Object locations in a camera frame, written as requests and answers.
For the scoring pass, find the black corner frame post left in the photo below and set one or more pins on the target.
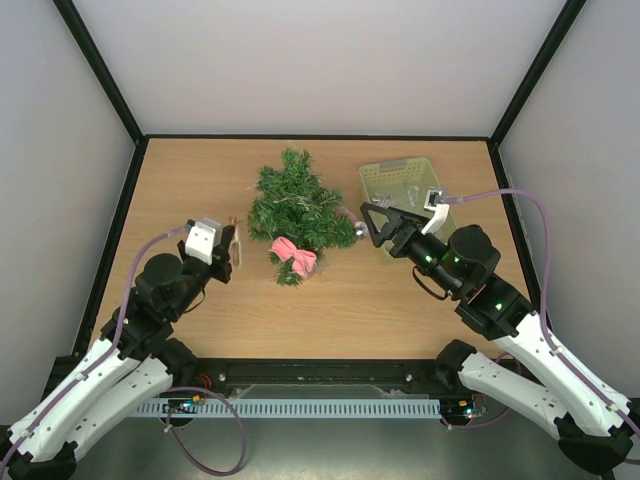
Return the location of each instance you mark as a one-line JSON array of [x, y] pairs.
[[89, 49]]

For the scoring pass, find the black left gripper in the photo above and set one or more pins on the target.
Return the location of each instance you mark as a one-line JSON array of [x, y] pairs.
[[221, 255]]

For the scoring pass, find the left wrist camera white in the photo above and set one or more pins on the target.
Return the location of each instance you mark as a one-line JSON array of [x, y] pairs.
[[203, 237]]

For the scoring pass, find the black corner frame post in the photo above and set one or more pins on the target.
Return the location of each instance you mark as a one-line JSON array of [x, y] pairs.
[[89, 49], [560, 28]]

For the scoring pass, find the pink paper triangle ornament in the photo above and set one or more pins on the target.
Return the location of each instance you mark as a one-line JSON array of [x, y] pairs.
[[348, 214]]

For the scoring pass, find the small green christmas tree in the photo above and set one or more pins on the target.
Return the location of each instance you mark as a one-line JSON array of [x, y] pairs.
[[317, 231]]

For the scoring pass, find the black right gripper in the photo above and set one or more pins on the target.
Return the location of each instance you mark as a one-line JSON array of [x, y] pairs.
[[397, 230]]

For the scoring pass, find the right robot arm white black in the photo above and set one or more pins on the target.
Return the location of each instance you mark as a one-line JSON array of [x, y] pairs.
[[592, 423]]

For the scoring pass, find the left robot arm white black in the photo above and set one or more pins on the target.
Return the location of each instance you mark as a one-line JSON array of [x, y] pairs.
[[135, 358]]

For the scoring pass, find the light blue slotted cable duct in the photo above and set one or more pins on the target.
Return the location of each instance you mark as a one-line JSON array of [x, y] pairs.
[[292, 409]]

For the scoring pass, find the light green plastic basket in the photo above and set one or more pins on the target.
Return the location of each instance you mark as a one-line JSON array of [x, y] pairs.
[[389, 177]]

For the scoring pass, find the clear led string lights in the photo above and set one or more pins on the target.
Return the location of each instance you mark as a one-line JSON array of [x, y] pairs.
[[296, 182]]

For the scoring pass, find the pink bow ornament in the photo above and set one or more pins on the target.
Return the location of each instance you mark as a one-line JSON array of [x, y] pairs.
[[303, 261]]

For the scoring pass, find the black corner frame post right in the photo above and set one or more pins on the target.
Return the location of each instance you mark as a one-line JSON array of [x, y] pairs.
[[560, 28]]

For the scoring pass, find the silver star ornament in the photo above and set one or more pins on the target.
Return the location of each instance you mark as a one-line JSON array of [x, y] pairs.
[[385, 200]]

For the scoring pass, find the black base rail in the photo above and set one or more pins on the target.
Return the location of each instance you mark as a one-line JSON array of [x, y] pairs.
[[229, 376]]

